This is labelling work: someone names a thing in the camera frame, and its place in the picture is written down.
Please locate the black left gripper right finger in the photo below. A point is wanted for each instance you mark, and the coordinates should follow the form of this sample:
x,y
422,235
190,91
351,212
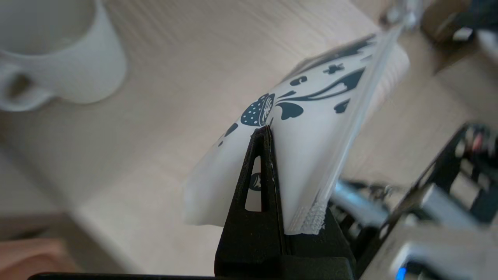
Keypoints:
x,y
323,252

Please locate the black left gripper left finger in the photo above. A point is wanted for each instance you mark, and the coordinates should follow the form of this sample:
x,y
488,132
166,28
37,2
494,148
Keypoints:
x,y
253,241

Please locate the white leaf-print zip pouch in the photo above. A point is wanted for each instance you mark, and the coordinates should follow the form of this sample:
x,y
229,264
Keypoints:
x,y
311,147

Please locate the white black robot base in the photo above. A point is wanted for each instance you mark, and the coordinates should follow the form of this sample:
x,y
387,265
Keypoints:
x,y
435,217

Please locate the beige wooden hutch desk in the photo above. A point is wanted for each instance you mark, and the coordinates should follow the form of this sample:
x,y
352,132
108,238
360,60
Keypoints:
x,y
175,97

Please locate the brown upholstered chair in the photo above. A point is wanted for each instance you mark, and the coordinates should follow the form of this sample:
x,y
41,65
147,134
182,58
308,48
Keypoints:
x,y
27,258

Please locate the white ribbed ceramic mug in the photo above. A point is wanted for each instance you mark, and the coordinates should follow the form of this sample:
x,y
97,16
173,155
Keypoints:
x,y
58,54

